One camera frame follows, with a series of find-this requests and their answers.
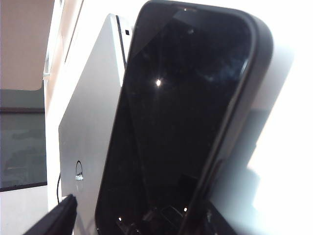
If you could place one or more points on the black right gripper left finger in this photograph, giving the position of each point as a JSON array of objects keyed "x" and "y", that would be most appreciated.
[{"x": 61, "y": 218}]

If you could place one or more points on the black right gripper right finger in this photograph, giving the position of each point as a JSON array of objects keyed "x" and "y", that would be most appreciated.
[{"x": 217, "y": 222}]

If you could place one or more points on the black smartphone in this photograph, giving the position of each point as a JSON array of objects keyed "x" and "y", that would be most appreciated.
[{"x": 183, "y": 110}]

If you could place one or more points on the silver Dell laptop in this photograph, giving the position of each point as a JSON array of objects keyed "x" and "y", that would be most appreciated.
[{"x": 93, "y": 110}]

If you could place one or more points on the brown fabric desk divider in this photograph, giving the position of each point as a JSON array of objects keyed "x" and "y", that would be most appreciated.
[{"x": 24, "y": 41}]

